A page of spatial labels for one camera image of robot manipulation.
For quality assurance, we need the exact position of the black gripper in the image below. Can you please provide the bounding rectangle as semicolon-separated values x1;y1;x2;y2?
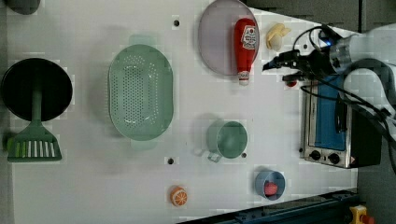
262;49;335;82

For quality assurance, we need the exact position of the red plush ketchup bottle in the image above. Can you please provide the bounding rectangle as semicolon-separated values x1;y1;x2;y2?
233;18;257;86

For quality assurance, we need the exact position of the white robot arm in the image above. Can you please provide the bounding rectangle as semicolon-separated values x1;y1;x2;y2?
262;24;395;119

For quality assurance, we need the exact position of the grey round plate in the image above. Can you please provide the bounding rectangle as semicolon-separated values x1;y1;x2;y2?
198;0;257;76

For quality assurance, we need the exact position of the plush strawberry on table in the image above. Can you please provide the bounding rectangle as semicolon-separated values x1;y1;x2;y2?
287;80;297;88

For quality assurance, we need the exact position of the plush peeled banana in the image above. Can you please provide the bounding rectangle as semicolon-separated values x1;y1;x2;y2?
266;23;290;51

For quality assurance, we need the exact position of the silver toaster oven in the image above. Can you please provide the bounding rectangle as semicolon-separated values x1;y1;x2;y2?
300;77;382;169

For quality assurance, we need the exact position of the blue bowl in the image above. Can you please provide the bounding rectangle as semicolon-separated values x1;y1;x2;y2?
254;170;286;201

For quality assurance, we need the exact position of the plush strawberry in bowl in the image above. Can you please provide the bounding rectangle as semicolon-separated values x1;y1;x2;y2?
264;182;278;196

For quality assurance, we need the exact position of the green perforated colander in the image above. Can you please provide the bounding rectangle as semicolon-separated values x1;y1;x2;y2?
107;35;174;150

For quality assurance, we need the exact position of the yellow red emergency stop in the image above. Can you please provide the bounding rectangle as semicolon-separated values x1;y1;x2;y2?
349;205;375;224

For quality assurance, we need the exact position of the plush orange slice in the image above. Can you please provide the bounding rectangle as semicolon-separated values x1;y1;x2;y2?
170;186;188;206

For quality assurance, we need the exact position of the green slotted spatula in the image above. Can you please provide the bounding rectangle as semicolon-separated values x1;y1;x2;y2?
7;90;62;162

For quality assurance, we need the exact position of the black round pan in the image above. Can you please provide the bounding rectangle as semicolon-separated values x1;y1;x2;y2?
1;58;73;121

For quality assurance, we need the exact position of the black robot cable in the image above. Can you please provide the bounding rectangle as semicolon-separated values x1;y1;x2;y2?
292;25;396;175

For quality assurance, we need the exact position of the green cup with handle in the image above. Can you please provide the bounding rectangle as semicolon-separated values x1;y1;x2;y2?
206;119;248;162

